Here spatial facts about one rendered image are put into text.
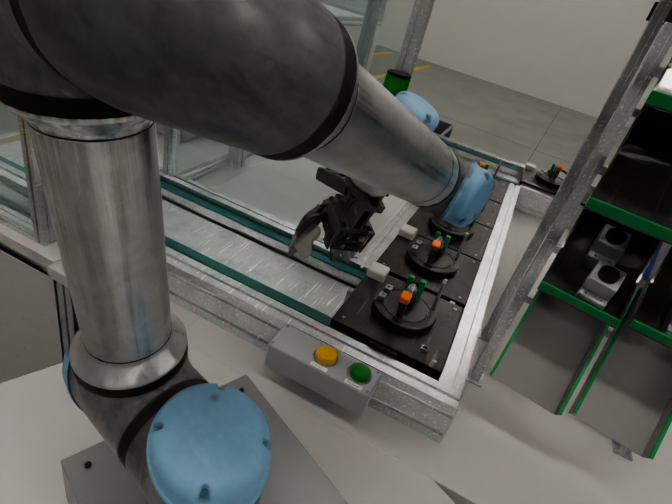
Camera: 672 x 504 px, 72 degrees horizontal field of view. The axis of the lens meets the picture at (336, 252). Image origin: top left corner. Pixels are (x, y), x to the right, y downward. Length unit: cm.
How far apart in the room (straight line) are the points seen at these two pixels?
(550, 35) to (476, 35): 150
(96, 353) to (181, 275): 55
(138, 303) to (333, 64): 28
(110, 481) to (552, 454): 80
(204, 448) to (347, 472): 44
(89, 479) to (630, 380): 89
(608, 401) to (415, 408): 35
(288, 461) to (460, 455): 37
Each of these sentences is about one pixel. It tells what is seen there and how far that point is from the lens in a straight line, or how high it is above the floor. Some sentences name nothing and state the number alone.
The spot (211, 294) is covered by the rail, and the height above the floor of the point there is 93.
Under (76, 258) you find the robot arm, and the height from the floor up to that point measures 133.
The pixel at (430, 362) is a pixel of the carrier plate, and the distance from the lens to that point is 95.
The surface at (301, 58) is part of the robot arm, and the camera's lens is 25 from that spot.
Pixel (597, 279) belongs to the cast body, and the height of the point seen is 125.
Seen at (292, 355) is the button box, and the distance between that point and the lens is 88.
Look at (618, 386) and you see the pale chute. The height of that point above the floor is 105.
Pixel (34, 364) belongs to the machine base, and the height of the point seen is 43.
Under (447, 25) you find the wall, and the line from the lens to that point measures 1178.
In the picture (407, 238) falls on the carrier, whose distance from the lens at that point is 132.
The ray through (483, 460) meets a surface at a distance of 100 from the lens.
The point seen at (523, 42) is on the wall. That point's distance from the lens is 1145.
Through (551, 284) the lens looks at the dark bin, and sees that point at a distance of 88.
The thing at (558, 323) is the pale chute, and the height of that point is 110.
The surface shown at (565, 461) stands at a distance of 111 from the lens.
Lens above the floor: 158
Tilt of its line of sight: 32 degrees down
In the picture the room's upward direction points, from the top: 15 degrees clockwise
